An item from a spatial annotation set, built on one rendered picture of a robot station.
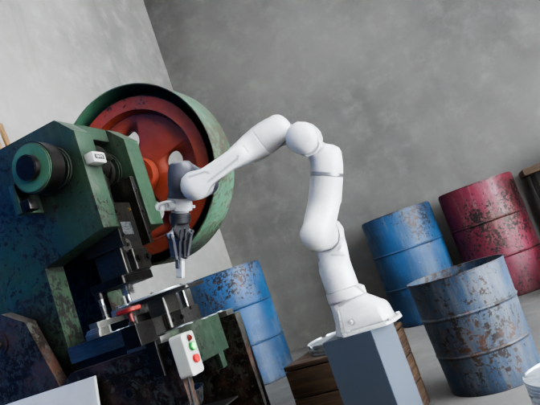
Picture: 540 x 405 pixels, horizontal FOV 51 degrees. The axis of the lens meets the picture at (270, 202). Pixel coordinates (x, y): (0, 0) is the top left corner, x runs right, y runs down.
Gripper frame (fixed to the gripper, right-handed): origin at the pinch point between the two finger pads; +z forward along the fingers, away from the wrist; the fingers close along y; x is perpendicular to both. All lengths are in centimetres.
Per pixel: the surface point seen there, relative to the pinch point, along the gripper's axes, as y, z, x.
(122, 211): 0.5, -18.2, 30.2
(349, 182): 326, -11, 87
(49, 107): 104, -69, 216
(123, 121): 33, -55, 65
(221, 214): 45.1, -13.7, 16.5
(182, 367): -22.3, 25.1, -21.0
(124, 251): -6.3, -4.7, 21.8
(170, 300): 1.2, 13.1, 5.9
